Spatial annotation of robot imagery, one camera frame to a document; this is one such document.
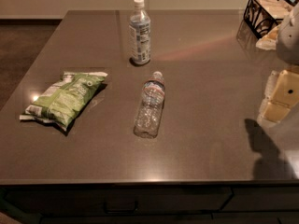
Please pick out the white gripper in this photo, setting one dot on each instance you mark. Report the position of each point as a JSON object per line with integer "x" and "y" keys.
{"x": 289, "y": 40}

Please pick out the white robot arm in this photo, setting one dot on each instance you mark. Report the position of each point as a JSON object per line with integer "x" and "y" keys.
{"x": 287, "y": 48}

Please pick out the clear empty plastic bottle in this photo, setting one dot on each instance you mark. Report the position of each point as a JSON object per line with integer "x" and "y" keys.
{"x": 148, "y": 118}

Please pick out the green chip bag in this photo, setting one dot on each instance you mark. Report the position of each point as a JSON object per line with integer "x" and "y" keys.
{"x": 61, "y": 102}

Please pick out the black wire basket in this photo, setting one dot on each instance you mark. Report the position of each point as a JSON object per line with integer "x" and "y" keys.
{"x": 251, "y": 14}

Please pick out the black drawer handle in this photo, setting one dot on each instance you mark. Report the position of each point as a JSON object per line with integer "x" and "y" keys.
{"x": 120, "y": 207}

